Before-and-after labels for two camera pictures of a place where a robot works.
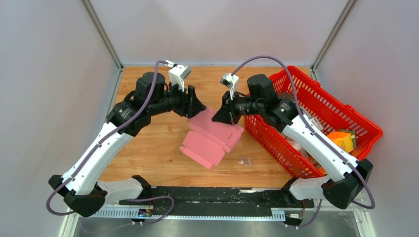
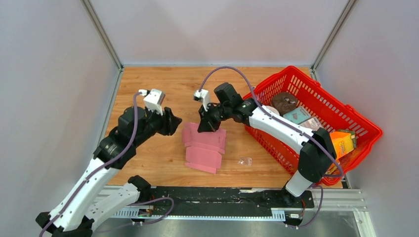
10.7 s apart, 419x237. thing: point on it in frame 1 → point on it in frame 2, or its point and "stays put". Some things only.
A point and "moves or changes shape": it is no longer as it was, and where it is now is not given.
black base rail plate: x=218 y=198 stays put
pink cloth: x=208 y=141 moves or changes shape
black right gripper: x=224 y=114 → x=206 y=123
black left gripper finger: x=192 y=106 → x=169 y=130
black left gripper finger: x=192 y=95 → x=175 y=120
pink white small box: x=316 y=123 stays put
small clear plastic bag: x=245 y=161 stays put
